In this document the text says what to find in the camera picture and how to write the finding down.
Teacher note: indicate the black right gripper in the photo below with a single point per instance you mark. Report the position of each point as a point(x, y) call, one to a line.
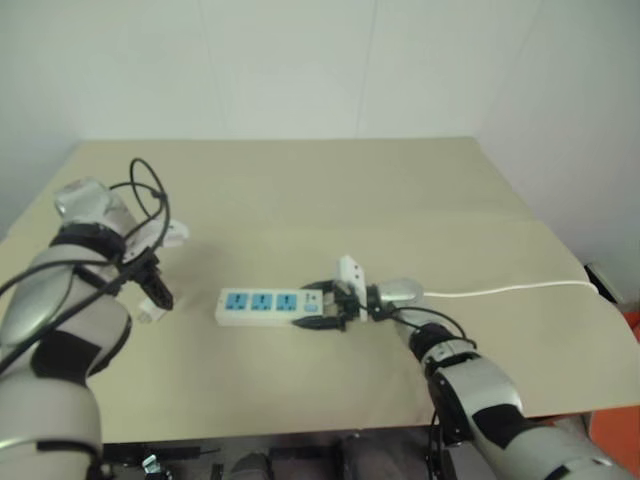
point(344, 303)

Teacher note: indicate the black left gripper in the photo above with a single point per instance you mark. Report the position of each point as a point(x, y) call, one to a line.
point(137, 267)

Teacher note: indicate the white charger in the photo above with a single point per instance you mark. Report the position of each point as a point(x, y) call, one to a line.
point(150, 314)

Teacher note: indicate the white power strip blue sockets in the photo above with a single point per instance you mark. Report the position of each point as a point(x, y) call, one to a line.
point(260, 303)

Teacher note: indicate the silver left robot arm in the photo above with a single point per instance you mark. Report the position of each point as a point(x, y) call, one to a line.
point(35, 310)

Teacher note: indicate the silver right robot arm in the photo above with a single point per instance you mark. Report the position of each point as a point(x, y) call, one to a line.
point(490, 380)

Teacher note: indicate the black flat bar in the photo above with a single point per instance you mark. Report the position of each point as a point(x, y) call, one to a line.
point(160, 450)

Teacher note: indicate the grey rounded shape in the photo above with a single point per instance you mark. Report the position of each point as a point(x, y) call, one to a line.
point(250, 462)

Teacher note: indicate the small metal clip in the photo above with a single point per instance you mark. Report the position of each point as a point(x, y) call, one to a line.
point(152, 464)

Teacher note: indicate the large orange object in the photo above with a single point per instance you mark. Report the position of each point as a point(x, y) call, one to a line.
point(617, 432)

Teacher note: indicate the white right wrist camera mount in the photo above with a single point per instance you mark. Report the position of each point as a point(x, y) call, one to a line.
point(352, 272)

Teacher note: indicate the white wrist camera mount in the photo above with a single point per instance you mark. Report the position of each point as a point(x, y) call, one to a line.
point(352, 272)
point(172, 234)

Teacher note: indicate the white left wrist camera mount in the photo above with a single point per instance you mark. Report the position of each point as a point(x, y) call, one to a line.
point(172, 234)

